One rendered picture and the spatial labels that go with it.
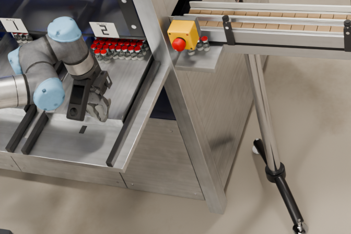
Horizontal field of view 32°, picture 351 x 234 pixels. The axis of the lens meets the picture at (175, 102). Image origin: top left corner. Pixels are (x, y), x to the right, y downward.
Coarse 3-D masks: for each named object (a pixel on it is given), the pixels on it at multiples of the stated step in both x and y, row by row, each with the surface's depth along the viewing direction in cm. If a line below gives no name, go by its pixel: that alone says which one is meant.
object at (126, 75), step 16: (112, 64) 201; (128, 64) 199; (144, 64) 197; (64, 80) 196; (112, 80) 196; (128, 80) 194; (112, 96) 191; (128, 96) 189; (48, 112) 188; (64, 112) 191; (112, 112) 186; (128, 112) 183
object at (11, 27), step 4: (4, 20) 204; (8, 20) 203; (12, 20) 202; (16, 20) 202; (20, 20) 201; (4, 24) 205; (8, 24) 204; (12, 24) 204; (16, 24) 203; (20, 24) 202; (8, 28) 206; (12, 28) 206; (20, 28) 204; (24, 28) 204
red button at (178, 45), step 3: (174, 39) 182; (177, 39) 181; (180, 39) 181; (174, 42) 181; (177, 42) 180; (180, 42) 180; (183, 42) 181; (174, 45) 181; (177, 45) 181; (180, 45) 180; (183, 45) 181; (174, 48) 182; (177, 48) 181; (180, 48) 181; (183, 48) 181; (180, 51) 183
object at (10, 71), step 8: (8, 32) 222; (0, 40) 218; (8, 40) 222; (0, 48) 218; (8, 48) 220; (16, 48) 219; (0, 56) 218; (0, 64) 215; (8, 64) 214; (0, 72) 212; (8, 72) 211; (0, 112) 198; (8, 112) 196; (16, 112) 194; (24, 112) 193
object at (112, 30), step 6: (90, 24) 191; (96, 24) 190; (102, 24) 189; (108, 24) 189; (96, 30) 193; (108, 30) 191; (114, 30) 190; (96, 36) 195; (102, 36) 194; (108, 36) 193; (114, 36) 192
